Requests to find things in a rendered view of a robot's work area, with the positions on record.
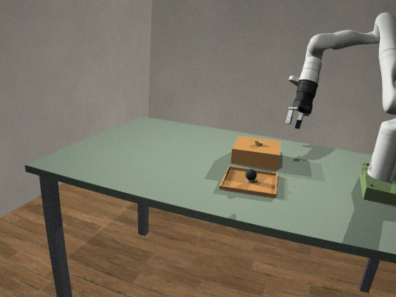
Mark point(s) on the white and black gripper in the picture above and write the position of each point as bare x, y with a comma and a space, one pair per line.
306, 91

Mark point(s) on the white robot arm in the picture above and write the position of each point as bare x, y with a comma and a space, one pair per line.
383, 162

